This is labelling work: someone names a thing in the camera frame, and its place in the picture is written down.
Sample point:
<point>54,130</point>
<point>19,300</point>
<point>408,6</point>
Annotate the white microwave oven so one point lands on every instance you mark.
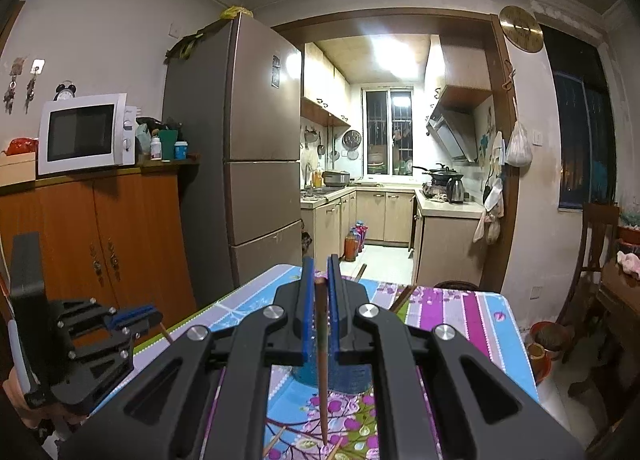
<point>95,131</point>

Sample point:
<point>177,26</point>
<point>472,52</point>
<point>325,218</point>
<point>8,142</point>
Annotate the wooden chopstick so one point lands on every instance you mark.
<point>335,448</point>
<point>322,339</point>
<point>166,334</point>
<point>273,442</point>
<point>402,298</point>
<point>360,272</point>

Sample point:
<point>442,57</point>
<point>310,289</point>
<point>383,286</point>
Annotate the black wok on stove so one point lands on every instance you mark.
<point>441,175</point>

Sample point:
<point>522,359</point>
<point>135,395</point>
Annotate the grey tall refrigerator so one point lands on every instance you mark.
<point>235,89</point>

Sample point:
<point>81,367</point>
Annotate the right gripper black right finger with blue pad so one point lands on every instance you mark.
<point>436,395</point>

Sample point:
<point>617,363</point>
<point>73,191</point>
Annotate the steel kettle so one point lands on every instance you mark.
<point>455,190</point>

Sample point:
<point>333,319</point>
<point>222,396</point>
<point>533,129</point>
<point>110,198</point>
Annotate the gold round wall plate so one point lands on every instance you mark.
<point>521,29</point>

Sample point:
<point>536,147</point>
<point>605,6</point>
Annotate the wooden chair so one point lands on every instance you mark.
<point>596,247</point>

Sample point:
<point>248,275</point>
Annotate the range hood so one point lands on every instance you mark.
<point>455,131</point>

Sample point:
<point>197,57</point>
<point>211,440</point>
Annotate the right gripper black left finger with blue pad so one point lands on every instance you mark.
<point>205,396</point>

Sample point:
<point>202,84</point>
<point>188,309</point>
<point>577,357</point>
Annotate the blue perforated utensil holder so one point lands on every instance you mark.
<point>351,379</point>

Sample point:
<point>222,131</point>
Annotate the brown wooden cabinet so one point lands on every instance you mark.
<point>114,235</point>

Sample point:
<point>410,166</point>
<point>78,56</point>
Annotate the dark window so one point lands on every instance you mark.
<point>588,149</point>

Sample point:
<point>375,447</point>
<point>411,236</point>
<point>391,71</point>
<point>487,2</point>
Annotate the white hanging plastic bag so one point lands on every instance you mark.
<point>519,152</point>

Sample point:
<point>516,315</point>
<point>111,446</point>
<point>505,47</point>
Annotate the dark wooden dining table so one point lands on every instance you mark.
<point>618,294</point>

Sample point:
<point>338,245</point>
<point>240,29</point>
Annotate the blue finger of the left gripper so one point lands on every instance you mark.
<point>129,318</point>

